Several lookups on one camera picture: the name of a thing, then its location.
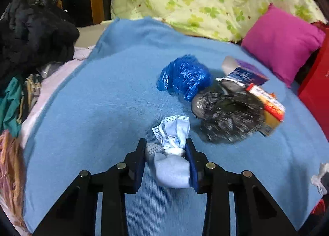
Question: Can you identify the magenta pillow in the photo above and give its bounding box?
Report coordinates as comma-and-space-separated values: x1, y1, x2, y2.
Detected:
241, 4, 325, 86

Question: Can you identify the crumpled black plastic bag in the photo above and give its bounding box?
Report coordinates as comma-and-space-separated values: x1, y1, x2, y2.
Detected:
191, 84, 265, 143

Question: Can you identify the white crumpled tissue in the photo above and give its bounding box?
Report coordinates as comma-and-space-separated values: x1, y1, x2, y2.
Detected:
311, 162, 329, 196

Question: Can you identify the crumpled blue plastic bag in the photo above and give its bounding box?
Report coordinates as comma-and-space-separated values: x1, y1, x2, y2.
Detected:
156, 54, 212, 101

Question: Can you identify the pink orange patterned cloth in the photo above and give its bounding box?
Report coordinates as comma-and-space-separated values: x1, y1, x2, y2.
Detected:
1, 130, 27, 231

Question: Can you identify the light blue face mask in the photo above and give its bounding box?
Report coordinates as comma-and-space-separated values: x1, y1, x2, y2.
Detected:
145, 115, 190, 189

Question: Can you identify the red paper bag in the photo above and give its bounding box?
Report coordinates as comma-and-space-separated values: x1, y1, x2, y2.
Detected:
298, 23, 329, 138

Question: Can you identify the crumpled silver foil wrapper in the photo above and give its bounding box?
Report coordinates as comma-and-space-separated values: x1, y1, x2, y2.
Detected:
215, 77, 247, 94

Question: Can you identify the blue purple medicine box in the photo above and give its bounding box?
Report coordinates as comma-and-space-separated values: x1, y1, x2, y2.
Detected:
221, 56, 268, 86

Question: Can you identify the red white medicine box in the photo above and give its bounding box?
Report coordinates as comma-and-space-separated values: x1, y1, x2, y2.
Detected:
247, 84, 285, 136

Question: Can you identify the teal garment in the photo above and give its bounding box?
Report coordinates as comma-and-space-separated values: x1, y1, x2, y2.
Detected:
1, 75, 25, 138

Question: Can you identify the blue blanket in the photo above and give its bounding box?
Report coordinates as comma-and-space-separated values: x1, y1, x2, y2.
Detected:
23, 18, 328, 231

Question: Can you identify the black clothes pile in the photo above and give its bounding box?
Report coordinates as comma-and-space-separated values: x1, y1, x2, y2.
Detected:
1, 0, 79, 89

